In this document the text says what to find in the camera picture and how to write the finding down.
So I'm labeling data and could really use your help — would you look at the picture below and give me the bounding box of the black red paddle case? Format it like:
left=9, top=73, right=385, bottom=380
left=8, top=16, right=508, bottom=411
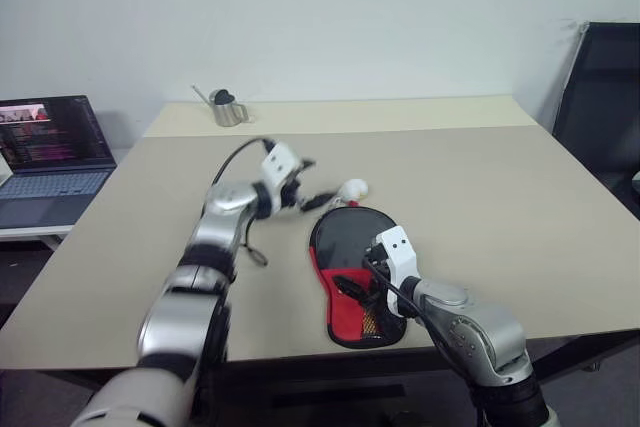
left=307, top=199, right=407, bottom=348

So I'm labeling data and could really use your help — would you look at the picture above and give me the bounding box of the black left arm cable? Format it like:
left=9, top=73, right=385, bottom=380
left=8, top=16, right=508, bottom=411
left=212, top=136, right=274, bottom=267

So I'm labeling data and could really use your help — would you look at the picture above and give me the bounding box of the steel watering can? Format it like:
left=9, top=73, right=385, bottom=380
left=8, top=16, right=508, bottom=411
left=191, top=85, right=250, bottom=127

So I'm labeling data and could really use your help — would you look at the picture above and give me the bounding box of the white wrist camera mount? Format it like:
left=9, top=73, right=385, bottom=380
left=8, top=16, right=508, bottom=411
left=375, top=226, right=417, bottom=318
left=258, top=142, right=305, bottom=218

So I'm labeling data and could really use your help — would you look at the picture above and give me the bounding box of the white fluffy pompom charm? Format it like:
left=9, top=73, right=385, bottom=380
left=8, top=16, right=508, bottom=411
left=338, top=177, right=370, bottom=201

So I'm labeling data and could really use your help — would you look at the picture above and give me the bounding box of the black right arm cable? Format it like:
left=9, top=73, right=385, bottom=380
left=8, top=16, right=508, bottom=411
left=362, top=255, right=489, bottom=427

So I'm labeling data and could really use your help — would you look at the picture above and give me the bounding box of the open blue laptop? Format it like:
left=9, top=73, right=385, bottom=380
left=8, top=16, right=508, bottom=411
left=0, top=94, right=119, bottom=229

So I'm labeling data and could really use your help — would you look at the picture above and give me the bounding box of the black office chair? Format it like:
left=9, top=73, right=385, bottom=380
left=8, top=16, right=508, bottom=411
left=552, top=21, right=640, bottom=221

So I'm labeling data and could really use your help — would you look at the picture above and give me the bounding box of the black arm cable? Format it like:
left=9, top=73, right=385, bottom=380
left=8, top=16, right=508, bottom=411
left=212, top=136, right=274, bottom=267
left=362, top=255, right=489, bottom=427

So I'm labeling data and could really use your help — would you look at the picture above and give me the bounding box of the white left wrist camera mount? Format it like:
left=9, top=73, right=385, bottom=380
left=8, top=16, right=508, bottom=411
left=258, top=142, right=305, bottom=218

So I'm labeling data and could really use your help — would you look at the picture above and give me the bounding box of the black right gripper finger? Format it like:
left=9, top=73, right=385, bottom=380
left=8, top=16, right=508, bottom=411
left=372, top=296, right=399, bottom=338
left=332, top=275, right=374, bottom=298

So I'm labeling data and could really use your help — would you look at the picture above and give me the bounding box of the white side table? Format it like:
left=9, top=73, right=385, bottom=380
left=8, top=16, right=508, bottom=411
left=0, top=146, right=131, bottom=253

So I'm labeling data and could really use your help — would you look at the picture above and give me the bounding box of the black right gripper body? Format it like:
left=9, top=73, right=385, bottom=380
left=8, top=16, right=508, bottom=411
left=363, top=241, right=394, bottom=298

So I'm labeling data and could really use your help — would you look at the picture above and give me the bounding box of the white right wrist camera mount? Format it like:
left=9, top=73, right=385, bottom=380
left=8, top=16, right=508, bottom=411
left=375, top=226, right=417, bottom=318

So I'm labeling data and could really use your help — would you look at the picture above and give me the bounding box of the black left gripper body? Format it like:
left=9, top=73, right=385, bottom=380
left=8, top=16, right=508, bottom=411
left=279, top=164, right=307, bottom=212

